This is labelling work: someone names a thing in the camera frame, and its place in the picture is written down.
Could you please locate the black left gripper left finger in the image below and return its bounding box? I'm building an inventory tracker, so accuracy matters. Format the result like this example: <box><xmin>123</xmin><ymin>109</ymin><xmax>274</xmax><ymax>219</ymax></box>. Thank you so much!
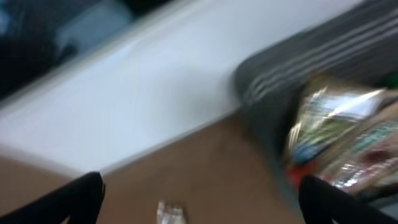
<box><xmin>1</xmin><ymin>172</ymin><xmax>105</xmax><ymax>224</ymax></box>

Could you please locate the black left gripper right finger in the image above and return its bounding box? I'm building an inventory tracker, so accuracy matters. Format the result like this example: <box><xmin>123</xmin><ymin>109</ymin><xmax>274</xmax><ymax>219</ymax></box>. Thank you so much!
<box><xmin>298</xmin><ymin>176</ymin><xmax>397</xmax><ymax>224</ymax></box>

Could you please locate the cream brown snack bag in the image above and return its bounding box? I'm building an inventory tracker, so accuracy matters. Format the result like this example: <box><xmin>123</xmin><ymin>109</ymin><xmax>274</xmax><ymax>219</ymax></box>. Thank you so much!
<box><xmin>156</xmin><ymin>201</ymin><xmax>189</xmax><ymax>224</ymax></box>

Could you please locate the gold coffee bag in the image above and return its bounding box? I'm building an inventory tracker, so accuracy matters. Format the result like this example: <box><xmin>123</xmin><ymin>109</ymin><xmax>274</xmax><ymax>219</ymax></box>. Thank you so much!
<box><xmin>284</xmin><ymin>74</ymin><xmax>397</xmax><ymax>165</ymax></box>

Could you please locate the San Remo spaghetti packet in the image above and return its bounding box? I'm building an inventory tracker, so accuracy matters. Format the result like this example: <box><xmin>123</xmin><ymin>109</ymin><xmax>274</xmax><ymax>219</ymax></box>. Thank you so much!
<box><xmin>286</xmin><ymin>105</ymin><xmax>397</xmax><ymax>194</ymax></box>

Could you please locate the grey plastic basket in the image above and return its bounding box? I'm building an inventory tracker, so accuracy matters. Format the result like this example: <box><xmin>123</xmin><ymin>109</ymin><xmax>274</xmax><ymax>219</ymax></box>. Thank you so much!
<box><xmin>234</xmin><ymin>0</ymin><xmax>397</xmax><ymax>210</ymax></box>

